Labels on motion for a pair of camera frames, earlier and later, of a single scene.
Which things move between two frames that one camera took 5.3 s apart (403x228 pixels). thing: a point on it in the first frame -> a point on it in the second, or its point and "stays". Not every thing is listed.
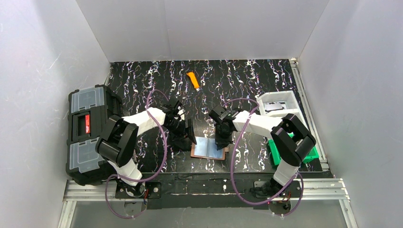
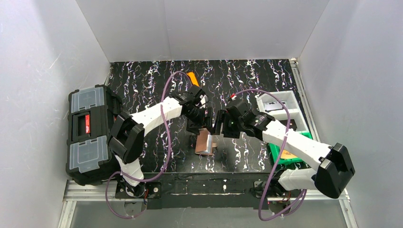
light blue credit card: [273, 106] stays
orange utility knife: [193, 80] stays
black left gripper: [183, 131] -> [197, 125]
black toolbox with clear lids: [89, 108] stays
